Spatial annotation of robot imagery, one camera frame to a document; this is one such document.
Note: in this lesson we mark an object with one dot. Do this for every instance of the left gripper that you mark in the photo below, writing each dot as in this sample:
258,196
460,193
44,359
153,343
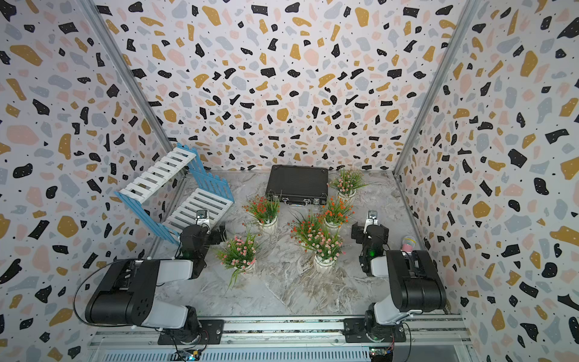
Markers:
217,234

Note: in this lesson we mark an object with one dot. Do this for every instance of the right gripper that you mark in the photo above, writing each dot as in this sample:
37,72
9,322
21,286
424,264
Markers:
359,231

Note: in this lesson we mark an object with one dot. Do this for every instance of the pink flower pot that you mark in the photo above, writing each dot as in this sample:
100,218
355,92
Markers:
325,246
347,184
239,255

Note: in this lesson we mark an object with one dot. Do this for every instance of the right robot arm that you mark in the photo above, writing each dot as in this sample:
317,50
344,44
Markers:
415,286

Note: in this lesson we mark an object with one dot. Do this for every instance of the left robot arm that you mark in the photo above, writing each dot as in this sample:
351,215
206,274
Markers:
125,297

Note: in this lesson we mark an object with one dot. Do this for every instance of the blue white two-tier rack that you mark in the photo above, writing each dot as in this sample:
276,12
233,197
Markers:
213,193

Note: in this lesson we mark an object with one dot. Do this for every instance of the pink toy microphone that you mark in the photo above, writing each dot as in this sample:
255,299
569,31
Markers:
408,244

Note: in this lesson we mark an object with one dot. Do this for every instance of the orange flower pot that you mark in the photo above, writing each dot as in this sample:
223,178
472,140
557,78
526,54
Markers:
336,213

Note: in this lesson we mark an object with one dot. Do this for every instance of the red flower pot centre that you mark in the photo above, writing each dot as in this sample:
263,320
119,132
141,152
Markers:
305,229

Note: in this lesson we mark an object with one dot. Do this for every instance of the red flower pot by case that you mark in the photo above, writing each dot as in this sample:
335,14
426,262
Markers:
263,213

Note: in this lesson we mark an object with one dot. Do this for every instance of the black ribbed carrying case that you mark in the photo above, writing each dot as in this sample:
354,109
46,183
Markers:
298,185

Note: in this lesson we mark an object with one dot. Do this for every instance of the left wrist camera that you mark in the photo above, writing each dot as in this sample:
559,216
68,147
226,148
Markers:
202,218

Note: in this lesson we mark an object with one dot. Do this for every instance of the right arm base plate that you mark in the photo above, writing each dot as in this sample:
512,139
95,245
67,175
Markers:
359,330

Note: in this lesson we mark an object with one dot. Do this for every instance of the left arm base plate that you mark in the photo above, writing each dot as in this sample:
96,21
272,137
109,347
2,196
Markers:
203,332

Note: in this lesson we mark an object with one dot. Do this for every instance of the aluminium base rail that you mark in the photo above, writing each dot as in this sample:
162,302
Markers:
429,337

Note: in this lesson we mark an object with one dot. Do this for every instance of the right aluminium corner post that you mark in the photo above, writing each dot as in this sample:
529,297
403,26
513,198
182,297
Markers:
464,20

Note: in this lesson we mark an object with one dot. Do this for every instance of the aluminium corner post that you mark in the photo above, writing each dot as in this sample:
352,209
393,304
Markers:
464,20
98,25

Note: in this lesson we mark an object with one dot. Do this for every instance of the left aluminium corner post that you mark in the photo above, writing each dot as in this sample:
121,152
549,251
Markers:
98,25

